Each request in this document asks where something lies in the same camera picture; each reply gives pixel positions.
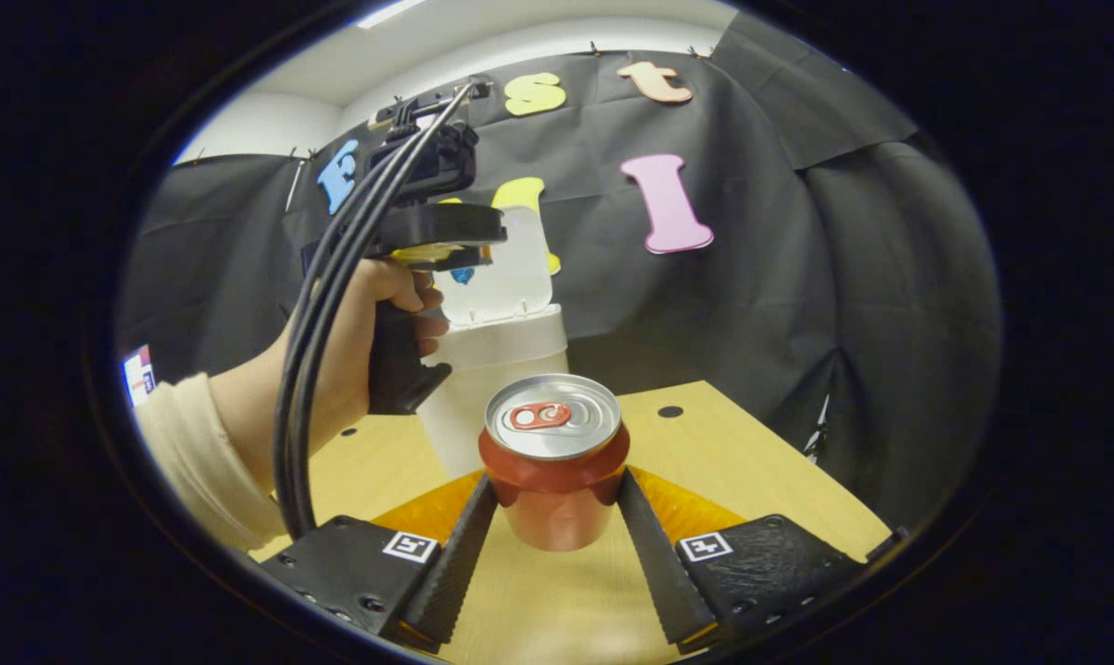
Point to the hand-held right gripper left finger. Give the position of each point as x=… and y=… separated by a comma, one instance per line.
x=455, y=563

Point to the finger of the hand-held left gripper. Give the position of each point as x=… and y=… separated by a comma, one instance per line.
x=428, y=256

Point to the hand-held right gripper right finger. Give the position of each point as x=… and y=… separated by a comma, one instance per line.
x=663, y=573

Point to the blue paper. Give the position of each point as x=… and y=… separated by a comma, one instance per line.
x=463, y=275

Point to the white desktop garbage bin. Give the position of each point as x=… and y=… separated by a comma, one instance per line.
x=502, y=351

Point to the red pop can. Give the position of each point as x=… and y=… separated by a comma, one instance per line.
x=552, y=480

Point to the wooden desktop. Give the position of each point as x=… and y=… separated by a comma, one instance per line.
x=705, y=462

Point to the computer monitor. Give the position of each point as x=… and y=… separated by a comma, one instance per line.
x=139, y=377

